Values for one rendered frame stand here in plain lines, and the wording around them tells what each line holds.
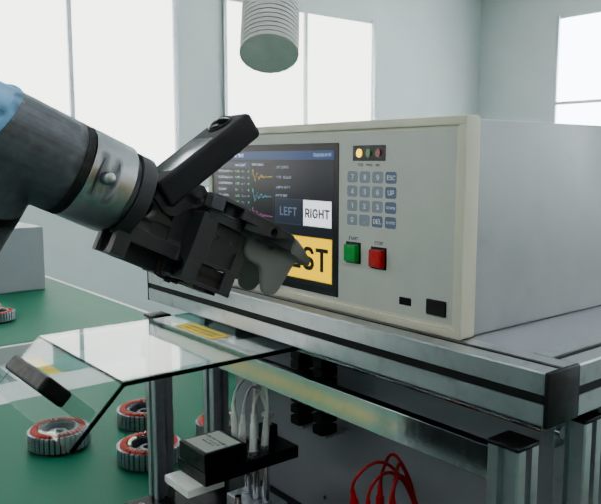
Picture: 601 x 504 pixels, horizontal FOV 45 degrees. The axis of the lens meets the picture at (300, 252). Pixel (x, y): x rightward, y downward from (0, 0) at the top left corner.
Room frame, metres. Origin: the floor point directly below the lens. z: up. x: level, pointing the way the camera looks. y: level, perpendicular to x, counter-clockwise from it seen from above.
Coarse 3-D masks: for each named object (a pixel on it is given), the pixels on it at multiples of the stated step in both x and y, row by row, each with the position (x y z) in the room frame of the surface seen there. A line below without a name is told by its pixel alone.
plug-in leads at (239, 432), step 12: (240, 384) 0.94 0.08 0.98; (264, 396) 0.94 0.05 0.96; (252, 408) 0.95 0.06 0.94; (264, 408) 0.96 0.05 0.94; (240, 420) 0.92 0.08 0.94; (252, 420) 0.90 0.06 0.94; (264, 420) 0.92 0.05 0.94; (240, 432) 0.91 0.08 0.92; (252, 432) 0.90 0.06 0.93; (264, 432) 0.92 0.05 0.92; (276, 432) 0.96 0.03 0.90; (252, 444) 0.90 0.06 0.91; (264, 444) 0.92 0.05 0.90
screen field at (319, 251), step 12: (300, 240) 0.83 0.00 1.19; (312, 240) 0.81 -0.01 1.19; (324, 240) 0.80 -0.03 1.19; (312, 252) 0.81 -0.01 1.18; (324, 252) 0.80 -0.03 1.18; (312, 264) 0.81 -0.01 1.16; (324, 264) 0.80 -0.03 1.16; (300, 276) 0.83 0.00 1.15; (312, 276) 0.81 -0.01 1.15; (324, 276) 0.80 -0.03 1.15
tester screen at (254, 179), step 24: (240, 168) 0.93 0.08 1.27; (264, 168) 0.88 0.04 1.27; (288, 168) 0.85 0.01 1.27; (312, 168) 0.81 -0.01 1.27; (216, 192) 0.97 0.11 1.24; (240, 192) 0.93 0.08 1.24; (264, 192) 0.88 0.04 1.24; (288, 192) 0.85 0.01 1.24; (312, 192) 0.81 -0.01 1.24; (264, 216) 0.89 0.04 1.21
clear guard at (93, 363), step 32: (160, 320) 0.95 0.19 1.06; (192, 320) 0.95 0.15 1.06; (32, 352) 0.84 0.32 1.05; (64, 352) 0.80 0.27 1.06; (96, 352) 0.79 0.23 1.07; (128, 352) 0.79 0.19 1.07; (160, 352) 0.79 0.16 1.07; (192, 352) 0.79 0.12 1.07; (224, 352) 0.79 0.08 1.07; (256, 352) 0.79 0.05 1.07; (0, 384) 0.83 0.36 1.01; (64, 384) 0.74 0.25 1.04; (96, 384) 0.71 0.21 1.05; (128, 384) 0.68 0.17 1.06; (32, 416) 0.73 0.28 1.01; (64, 416) 0.70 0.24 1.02; (96, 416) 0.66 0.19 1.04; (64, 448) 0.65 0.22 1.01
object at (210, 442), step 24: (216, 432) 0.92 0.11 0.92; (192, 456) 0.87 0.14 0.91; (216, 456) 0.85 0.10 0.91; (240, 456) 0.88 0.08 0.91; (264, 456) 0.90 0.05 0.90; (288, 456) 0.92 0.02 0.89; (168, 480) 0.87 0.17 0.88; (192, 480) 0.86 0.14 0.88; (216, 480) 0.85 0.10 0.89; (264, 480) 0.91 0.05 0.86
